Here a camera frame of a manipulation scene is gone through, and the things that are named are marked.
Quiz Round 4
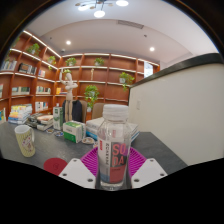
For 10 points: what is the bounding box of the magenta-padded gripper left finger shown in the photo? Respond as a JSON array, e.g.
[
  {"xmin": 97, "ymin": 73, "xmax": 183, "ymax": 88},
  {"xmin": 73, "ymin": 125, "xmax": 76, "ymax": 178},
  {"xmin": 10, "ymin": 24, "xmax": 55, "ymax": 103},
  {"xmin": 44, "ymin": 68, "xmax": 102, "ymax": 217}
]
[{"xmin": 58, "ymin": 145, "xmax": 101, "ymax": 190}]

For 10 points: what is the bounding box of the clear plastic drink bottle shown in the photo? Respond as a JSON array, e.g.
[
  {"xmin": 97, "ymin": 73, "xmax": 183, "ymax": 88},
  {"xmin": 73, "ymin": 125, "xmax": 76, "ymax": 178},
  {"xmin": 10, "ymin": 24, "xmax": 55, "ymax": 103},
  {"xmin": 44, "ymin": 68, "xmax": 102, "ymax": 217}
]
[{"xmin": 96, "ymin": 103, "xmax": 133, "ymax": 192}]

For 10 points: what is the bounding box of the green white box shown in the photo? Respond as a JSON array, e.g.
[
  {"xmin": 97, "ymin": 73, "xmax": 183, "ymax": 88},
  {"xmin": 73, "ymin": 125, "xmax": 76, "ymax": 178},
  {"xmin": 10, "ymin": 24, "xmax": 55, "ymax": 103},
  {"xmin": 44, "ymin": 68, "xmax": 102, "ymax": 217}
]
[{"xmin": 62, "ymin": 120, "xmax": 87, "ymax": 144}]

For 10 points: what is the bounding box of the ceiling lamp with round bulbs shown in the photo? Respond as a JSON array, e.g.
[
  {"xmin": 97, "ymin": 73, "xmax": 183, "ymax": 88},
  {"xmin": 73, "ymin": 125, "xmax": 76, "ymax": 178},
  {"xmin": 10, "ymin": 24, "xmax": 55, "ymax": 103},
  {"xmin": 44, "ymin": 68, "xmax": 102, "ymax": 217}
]
[{"xmin": 74, "ymin": 0, "xmax": 130, "ymax": 19}]

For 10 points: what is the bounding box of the wooden wall shelf unit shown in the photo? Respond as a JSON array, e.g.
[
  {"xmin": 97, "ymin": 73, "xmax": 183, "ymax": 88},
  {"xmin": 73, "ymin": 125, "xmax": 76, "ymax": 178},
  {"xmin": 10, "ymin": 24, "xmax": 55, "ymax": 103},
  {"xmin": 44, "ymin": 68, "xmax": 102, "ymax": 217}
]
[{"xmin": 0, "ymin": 29, "xmax": 161, "ymax": 126}]

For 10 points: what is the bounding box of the stack of colourful books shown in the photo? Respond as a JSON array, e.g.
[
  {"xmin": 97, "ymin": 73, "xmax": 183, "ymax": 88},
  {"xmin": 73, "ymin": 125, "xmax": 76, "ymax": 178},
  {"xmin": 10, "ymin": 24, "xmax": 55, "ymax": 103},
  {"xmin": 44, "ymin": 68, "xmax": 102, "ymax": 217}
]
[{"xmin": 7, "ymin": 103, "xmax": 33, "ymax": 126}]

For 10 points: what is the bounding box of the flat round red coaster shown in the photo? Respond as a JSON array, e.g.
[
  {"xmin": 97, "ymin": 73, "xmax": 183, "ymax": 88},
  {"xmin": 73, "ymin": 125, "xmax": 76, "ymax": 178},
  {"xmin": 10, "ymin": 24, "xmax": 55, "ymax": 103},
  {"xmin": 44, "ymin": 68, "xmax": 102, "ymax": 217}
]
[{"xmin": 43, "ymin": 157, "xmax": 69, "ymax": 177}]

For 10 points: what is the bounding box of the ceiling air vent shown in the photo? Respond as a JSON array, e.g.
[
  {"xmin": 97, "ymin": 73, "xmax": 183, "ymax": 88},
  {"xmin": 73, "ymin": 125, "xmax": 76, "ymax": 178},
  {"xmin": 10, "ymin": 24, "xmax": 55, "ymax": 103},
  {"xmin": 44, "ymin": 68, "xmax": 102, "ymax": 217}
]
[{"xmin": 116, "ymin": 19, "xmax": 145, "ymax": 30}]

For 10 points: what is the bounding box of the stack of dark books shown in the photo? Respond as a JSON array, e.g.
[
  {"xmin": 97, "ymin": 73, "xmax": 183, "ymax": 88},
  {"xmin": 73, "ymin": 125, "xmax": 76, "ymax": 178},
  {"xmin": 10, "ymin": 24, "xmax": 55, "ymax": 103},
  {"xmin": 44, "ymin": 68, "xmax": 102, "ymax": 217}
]
[{"xmin": 25, "ymin": 112, "xmax": 54, "ymax": 132}]

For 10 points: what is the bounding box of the stack of white books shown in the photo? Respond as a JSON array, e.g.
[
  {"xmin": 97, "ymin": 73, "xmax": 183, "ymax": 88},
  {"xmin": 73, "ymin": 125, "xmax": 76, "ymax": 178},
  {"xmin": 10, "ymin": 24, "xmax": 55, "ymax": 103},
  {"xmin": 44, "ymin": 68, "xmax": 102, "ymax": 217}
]
[{"xmin": 85, "ymin": 116, "xmax": 140, "ymax": 143}]

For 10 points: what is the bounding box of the wooden artist mannequin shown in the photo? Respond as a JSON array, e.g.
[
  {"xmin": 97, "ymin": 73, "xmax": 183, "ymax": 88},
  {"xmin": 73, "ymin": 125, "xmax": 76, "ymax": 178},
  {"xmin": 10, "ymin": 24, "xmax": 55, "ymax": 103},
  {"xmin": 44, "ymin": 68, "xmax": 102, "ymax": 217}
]
[{"xmin": 58, "ymin": 70, "xmax": 79, "ymax": 123}]

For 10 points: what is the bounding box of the tall green white carton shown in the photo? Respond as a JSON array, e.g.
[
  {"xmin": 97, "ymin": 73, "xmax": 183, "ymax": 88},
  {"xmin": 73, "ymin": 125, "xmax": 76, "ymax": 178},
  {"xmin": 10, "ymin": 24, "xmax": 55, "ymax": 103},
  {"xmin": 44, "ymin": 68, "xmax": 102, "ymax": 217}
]
[{"xmin": 52, "ymin": 103, "xmax": 64, "ymax": 131}]

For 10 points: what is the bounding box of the yellow striped mug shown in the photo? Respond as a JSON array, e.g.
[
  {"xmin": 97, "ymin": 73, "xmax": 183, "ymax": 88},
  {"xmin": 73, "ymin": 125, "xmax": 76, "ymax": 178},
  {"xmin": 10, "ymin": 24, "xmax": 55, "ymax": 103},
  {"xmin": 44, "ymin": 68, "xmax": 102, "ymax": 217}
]
[{"xmin": 13, "ymin": 124, "xmax": 37, "ymax": 158}]

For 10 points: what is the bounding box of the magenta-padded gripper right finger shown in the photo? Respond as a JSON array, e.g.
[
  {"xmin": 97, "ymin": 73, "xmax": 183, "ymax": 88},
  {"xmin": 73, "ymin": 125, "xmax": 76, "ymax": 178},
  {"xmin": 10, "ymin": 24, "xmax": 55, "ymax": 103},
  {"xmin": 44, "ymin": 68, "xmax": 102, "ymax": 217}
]
[{"xmin": 127, "ymin": 146, "xmax": 168, "ymax": 190}]

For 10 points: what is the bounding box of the beige chair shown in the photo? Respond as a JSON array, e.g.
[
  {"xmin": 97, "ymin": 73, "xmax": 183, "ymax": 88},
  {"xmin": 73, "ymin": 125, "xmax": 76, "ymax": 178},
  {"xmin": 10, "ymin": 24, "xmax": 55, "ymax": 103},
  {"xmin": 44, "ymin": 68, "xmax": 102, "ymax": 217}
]
[{"xmin": 91, "ymin": 102, "xmax": 108, "ymax": 120}]

